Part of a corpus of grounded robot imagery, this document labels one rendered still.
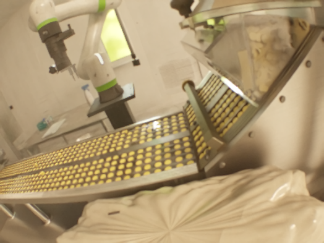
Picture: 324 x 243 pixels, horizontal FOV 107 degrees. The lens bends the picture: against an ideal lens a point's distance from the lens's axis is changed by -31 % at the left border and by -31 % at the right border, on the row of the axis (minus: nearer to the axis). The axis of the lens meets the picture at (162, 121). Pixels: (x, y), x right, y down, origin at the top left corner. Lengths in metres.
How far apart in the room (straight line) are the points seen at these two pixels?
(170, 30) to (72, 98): 1.97
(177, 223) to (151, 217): 0.03
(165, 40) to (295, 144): 2.49
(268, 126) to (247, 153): 0.05
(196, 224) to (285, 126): 0.17
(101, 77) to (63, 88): 2.36
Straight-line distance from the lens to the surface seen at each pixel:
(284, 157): 0.31
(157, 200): 0.21
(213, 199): 0.21
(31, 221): 0.73
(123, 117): 0.94
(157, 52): 2.67
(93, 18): 1.15
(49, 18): 0.74
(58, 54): 0.72
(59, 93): 3.30
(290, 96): 0.24
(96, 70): 0.87
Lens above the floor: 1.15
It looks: 28 degrees down
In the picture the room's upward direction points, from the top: 21 degrees counter-clockwise
